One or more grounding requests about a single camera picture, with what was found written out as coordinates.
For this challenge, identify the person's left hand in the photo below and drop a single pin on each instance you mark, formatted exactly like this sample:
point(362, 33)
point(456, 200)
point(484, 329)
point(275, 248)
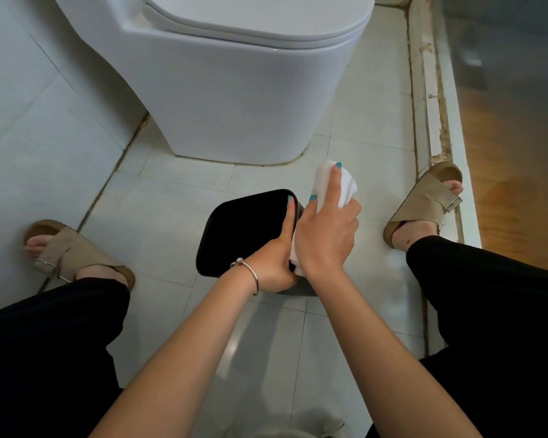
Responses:
point(274, 264)

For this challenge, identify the person's right hand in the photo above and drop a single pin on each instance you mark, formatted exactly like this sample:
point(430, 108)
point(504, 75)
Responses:
point(324, 237)

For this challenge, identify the black plastic waste bin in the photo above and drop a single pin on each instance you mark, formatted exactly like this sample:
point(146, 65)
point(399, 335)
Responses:
point(237, 228)

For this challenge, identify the white cleaning cloth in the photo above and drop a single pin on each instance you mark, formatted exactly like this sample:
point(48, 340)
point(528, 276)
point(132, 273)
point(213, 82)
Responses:
point(324, 177)

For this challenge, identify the person's left forearm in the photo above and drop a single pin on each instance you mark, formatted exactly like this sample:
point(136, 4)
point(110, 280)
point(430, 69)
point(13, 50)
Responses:
point(173, 364)

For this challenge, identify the person's right forearm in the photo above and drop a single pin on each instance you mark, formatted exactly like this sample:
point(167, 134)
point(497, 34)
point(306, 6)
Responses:
point(392, 364)

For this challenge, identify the person's right beige sandal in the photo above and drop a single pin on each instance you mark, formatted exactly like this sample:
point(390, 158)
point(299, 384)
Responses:
point(422, 205)

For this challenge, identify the person's beige sandal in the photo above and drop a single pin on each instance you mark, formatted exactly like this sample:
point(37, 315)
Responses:
point(68, 255)
point(422, 205)

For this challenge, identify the person's black trousers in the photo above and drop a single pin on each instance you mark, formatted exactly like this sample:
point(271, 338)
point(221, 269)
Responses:
point(493, 305)

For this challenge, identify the person's left beige sandal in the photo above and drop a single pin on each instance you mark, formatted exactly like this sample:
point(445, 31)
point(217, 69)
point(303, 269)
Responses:
point(68, 255)

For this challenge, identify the white toilet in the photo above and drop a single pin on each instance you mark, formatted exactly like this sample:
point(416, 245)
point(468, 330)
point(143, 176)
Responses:
point(228, 104)

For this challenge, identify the white door threshold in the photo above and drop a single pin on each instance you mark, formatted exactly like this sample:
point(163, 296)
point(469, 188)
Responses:
point(434, 86)

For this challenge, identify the white toilet seat lid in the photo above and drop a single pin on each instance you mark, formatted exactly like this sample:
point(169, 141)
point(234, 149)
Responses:
point(260, 15)

